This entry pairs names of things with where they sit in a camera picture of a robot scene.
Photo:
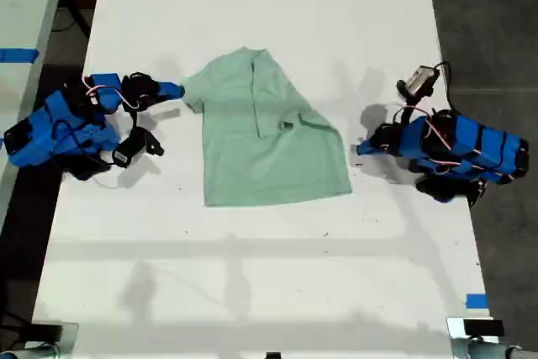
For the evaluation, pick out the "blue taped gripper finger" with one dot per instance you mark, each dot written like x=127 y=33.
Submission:
x=372 y=151
x=373 y=142
x=170 y=94
x=170 y=86

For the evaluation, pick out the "pale green t-shirt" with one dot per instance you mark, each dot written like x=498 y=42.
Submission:
x=260 y=157

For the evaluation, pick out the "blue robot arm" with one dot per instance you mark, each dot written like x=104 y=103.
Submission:
x=466 y=144
x=67 y=132

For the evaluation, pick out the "long blue tape strip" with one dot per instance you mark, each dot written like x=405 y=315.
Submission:
x=17 y=55

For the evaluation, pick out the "pale green side table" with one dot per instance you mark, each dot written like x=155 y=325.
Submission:
x=21 y=6

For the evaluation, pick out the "short blue tape strip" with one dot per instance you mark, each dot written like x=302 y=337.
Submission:
x=477 y=301

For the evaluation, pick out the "small black box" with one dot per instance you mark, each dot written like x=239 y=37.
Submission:
x=483 y=327
x=46 y=331

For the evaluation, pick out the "grey metal pipe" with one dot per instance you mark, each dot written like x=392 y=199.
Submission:
x=496 y=351
x=29 y=352

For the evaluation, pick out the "black camera stalk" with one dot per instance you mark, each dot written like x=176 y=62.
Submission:
x=134 y=121
x=408 y=109

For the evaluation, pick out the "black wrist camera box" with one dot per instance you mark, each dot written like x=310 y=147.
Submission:
x=130 y=149
x=418 y=79

